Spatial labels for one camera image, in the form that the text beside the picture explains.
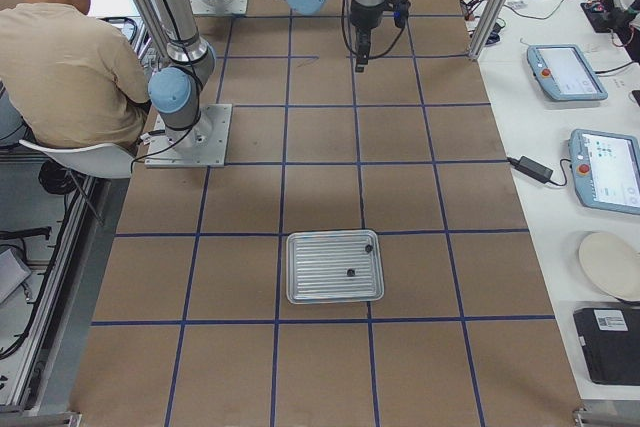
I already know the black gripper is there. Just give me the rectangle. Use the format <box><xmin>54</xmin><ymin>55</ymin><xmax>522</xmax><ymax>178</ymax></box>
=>
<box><xmin>349</xmin><ymin>0</ymin><xmax>383</xmax><ymax>73</ymax></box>

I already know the black power adapter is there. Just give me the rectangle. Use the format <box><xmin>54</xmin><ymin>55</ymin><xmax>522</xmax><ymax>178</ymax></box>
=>
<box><xmin>507</xmin><ymin>156</ymin><xmax>553</xmax><ymax>184</ymax></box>

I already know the far teach pendant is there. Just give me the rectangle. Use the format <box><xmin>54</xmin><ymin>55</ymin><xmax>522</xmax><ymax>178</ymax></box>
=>
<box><xmin>526</xmin><ymin>44</ymin><xmax>608</xmax><ymax>102</ymax></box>

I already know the teach pendant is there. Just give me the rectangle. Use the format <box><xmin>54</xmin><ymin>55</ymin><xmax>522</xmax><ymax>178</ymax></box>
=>
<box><xmin>526</xmin><ymin>44</ymin><xmax>608</xmax><ymax>102</ymax></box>
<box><xmin>568</xmin><ymin>129</ymin><xmax>639</xmax><ymax>215</ymax></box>

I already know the near teach pendant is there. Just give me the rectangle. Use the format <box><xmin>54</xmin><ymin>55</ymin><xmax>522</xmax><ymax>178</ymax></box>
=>
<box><xmin>568</xmin><ymin>129</ymin><xmax>639</xmax><ymax>215</ymax></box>

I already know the white chair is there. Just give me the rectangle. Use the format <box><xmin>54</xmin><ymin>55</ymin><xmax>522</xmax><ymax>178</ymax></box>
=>
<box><xmin>18</xmin><ymin>139</ymin><xmax>137</xmax><ymax>228</ymax></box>

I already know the man in beige shirt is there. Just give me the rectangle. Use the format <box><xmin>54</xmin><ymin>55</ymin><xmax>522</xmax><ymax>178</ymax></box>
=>
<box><xmin>1</xmin><ymin>0</ymin><xmax>151</xmax><ymax>149</ymax></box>

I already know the beige plate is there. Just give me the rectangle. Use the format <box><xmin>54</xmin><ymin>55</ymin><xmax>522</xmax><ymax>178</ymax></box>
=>
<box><xmin>578</xmin><ymin>232</ymin><xmax>639</xmax><ymax>303</ymax></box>

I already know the black laptop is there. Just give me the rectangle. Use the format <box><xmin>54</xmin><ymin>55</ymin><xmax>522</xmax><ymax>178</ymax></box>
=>
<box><xmin>573</xmin><ymin>308</ymin><xmax>639</xmax><ymax>386</ymax></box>

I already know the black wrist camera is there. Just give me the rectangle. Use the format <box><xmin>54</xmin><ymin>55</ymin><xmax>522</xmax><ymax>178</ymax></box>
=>
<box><xmin>387</xmin><ymin>0</ymin><xmax>411</xmax><ymax>29</ymax></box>

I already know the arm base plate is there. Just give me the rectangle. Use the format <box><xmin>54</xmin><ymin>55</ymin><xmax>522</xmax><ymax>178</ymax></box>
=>
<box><xmin>190</xmin><ymin>0</ymin><xmax>249</xmax><ymax>17</ymax></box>
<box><xmin>144</xmin><ymin>104</ymin><xmax>232</xmax><ymax>168</ymax></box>

